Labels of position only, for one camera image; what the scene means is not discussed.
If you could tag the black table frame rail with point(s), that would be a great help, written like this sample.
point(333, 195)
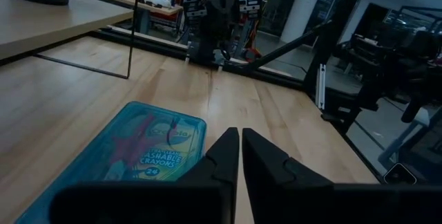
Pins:
point(148, 42)

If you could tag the clear blue plastic pencil case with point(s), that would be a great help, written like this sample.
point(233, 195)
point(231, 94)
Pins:
point(86, 168)

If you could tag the white building pillar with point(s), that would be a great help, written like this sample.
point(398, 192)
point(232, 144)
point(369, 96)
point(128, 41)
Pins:
point(302, 6)

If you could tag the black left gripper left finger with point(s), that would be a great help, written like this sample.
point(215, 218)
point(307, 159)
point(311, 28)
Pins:
point(224, 168)

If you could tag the wooden shelf riser black legs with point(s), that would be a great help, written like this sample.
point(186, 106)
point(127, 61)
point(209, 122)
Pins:
point(52, 20)

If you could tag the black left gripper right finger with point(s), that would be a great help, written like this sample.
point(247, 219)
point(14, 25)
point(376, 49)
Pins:
point(269, 175)

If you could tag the black equipment station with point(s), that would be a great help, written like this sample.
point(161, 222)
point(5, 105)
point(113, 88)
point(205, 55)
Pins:
point(397, 68)

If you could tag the black rig frame post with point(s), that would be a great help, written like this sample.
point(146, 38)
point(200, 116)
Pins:
point(340, 20)

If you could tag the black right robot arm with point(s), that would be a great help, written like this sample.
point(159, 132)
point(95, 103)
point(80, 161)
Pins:
point(203, 53)

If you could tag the silver aluminium bracket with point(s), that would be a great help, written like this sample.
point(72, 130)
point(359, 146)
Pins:
point(321, 85)

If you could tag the black table edge frame bar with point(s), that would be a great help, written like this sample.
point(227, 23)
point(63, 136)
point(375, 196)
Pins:
point(347, 137)

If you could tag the black diagonal frame brace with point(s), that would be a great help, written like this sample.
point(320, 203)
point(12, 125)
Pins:
point(286, 46)

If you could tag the black rounded square device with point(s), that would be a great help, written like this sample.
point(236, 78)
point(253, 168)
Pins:
point(399, 174)

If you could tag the yellow green crayon box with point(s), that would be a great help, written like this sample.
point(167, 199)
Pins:
point(162, 158)

